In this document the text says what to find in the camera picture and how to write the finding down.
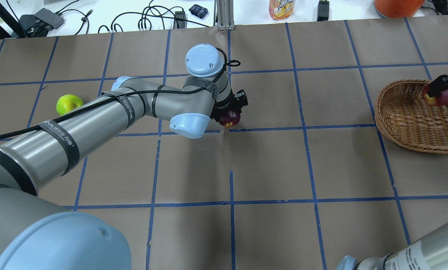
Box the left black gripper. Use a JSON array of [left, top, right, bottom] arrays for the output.
[[210, 90, 242, 120]]

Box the dark purple apple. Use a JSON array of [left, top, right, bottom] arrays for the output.
[[217, 109, 241, 128]]

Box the red apple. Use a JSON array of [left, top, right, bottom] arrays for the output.
[[421, 85, 448, 107]]

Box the green apple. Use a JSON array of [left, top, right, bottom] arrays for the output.
[[55, 94, 84, 115]]

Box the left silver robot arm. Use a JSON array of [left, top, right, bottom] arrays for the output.
[[0, 44, 248, 270]]

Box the woven wicker basket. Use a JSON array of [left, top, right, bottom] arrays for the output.
[[374, 79, 448, 154]]

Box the dark blue checkered pouch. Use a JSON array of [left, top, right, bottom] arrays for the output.
[[188, 4, 209, 19]]

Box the orange round object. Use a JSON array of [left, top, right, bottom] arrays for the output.
[[373, 0, 424, 18]]

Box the orange drink bottle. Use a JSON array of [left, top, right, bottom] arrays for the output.
[[268, 0, 295, 21]]

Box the black power adapter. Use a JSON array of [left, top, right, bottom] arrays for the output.
[[316, 0, 330, 22]]

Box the black monitor stand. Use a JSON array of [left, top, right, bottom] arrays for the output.
[[0, 0, 47, 38]]

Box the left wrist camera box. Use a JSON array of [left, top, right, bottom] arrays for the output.
[[234, 89, 249, 110]]

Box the aluminium frame post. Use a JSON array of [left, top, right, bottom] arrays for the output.
[[214, 0, 235, 31]]

